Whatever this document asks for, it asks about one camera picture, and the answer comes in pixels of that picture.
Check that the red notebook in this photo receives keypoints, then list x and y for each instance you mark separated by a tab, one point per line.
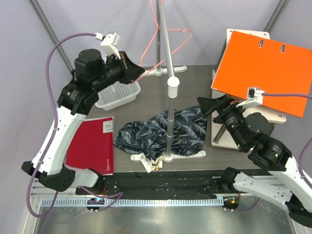
92	146

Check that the white perforated plastic basket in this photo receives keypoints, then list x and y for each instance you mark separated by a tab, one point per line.
116	95

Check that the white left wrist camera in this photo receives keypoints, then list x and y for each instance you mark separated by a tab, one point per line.
109	43

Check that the grey clothes rack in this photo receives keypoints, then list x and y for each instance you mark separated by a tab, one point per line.
172	92

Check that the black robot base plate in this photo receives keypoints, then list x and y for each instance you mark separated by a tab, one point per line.
164	185

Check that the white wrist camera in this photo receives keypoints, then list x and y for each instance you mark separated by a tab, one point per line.
254	98
109	43

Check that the white slotted cable duct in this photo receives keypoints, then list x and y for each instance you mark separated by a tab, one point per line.
98	202

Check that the pink wire hanger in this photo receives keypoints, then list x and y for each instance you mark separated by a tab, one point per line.
161	38

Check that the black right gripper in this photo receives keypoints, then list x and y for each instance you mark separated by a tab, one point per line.
206	103

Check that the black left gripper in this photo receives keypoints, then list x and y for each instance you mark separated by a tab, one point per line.
130	70

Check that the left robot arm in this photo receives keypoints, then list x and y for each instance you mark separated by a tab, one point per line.
91	75

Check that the orange binder folder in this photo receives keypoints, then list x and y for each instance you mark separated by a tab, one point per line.
271	66

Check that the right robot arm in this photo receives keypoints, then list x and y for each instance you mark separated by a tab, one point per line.
252	135

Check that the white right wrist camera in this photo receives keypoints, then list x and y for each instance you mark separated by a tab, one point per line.
254	98

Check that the white paper price tag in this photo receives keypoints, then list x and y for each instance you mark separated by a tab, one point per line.
150	164

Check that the white wooden shelf stand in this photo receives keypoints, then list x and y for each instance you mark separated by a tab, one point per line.
220	136

